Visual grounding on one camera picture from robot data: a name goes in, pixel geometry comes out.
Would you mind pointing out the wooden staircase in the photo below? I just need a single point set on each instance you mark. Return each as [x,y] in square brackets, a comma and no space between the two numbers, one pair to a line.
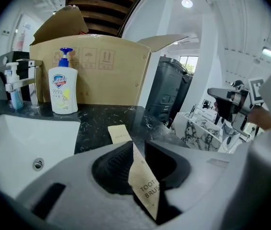
[102,8]

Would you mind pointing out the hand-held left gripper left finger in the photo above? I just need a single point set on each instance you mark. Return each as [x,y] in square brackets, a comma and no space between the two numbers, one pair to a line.
[112,171]

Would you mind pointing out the person's right forearm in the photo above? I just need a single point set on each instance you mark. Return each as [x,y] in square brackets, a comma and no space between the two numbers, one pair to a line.
[262,118]

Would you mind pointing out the white door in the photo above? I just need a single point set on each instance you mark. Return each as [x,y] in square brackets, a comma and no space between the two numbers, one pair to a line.
[31,25]

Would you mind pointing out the white marble vanity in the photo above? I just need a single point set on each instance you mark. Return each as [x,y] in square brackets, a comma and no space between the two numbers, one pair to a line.
[197,130]

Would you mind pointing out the small clear pump bottle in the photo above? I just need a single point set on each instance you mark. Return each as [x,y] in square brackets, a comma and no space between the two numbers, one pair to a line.
[15,97]

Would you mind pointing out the white rectangular sink basin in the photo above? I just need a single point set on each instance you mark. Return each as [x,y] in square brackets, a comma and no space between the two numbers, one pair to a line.
[18,138]

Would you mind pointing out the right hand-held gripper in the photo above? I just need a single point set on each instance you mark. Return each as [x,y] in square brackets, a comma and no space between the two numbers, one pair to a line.
[236,104]

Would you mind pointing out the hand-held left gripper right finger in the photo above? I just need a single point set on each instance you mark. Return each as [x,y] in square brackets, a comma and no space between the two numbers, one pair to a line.
[171,169]

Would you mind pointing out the chrome square faucet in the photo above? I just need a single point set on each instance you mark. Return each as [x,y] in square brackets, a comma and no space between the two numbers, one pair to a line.
[32,80]

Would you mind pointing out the round ceiling light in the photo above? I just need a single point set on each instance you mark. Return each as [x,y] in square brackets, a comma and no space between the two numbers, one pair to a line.
[187,3]

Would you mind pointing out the white soap bottle blue pump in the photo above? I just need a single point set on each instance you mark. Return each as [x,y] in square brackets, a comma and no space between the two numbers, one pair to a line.
[62,90]

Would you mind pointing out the black marble vanity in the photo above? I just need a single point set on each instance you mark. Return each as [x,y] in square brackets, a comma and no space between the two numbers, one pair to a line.
[102,123]

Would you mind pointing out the small window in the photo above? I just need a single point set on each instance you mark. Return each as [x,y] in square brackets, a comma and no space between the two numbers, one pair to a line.
[189,65]

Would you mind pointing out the kraft paper toothbrush packet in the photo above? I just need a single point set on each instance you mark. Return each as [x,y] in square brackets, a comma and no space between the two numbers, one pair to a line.
[145,188]

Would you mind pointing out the black trash bin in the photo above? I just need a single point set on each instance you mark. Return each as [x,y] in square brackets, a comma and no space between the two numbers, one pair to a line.
[169,90]

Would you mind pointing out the wall light switch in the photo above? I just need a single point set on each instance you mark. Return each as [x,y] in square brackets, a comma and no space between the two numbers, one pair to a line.
[5,32]

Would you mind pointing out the pink bottle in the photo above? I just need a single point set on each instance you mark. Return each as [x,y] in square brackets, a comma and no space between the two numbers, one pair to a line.
[21,41]

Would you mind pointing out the open cardboard box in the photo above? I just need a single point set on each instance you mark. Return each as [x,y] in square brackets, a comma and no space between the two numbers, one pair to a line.
[116,75]

